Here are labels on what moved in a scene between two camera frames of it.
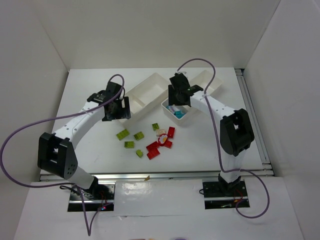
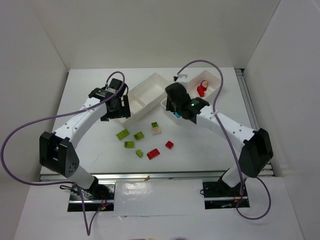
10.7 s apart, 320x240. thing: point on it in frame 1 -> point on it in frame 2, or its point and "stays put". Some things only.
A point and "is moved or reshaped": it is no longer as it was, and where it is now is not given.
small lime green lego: [139, 153] stays put
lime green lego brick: [139, 135] stays put
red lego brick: [168, 144] stays put
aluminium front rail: [205, 175] stays put
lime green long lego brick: [122, 134] stays put
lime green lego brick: [129, 144] stays put
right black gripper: [178, 97] -> [173, 105]
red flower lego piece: [159, 139] -> [204, 83]
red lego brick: [171, 132] is moved or reshaped
